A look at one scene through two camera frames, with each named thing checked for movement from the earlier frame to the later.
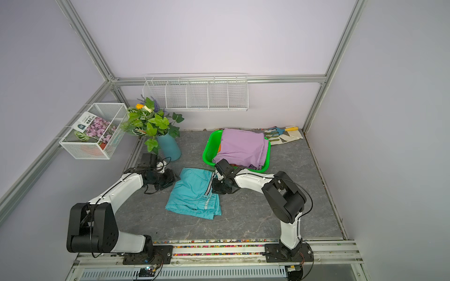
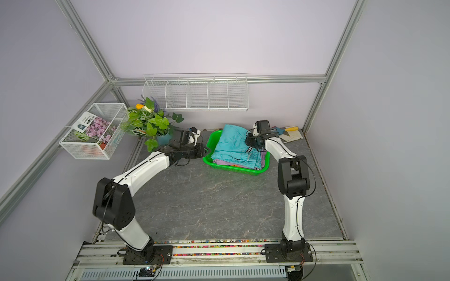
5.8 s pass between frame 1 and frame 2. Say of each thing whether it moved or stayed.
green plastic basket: stayed
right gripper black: moved
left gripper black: moved
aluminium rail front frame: stayed
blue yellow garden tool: stayed
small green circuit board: stayed
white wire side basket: stayed
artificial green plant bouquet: stayed
